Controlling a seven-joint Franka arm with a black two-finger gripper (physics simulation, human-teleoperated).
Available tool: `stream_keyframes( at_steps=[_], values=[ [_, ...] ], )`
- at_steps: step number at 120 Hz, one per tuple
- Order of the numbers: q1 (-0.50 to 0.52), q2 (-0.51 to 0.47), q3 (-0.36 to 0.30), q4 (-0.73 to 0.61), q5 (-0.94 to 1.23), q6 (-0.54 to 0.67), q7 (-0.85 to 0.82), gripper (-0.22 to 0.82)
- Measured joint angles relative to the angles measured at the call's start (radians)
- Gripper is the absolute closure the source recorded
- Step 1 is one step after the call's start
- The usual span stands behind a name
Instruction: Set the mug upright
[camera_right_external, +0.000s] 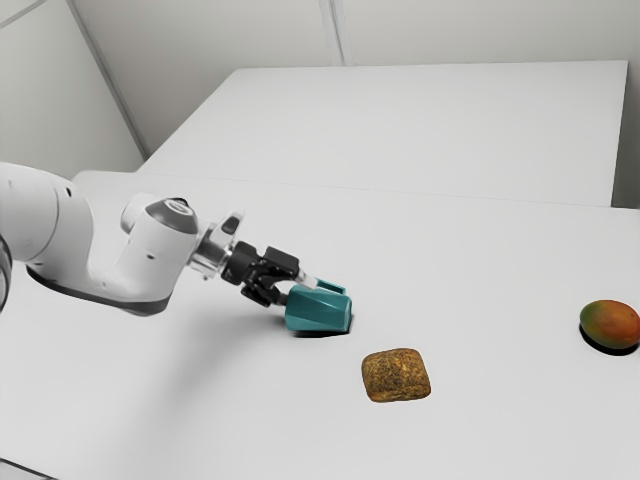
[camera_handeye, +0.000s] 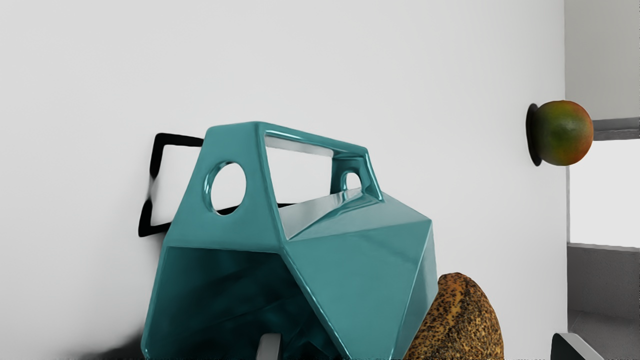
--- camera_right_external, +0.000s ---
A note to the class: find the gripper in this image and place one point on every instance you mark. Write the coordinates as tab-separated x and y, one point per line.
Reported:
243	264

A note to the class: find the teal faceted mug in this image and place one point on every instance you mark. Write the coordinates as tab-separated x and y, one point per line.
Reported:
320	311

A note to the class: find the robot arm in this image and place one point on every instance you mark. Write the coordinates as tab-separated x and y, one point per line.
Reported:
140	245

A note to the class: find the red green mango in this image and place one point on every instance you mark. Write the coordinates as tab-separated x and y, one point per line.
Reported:
610	324

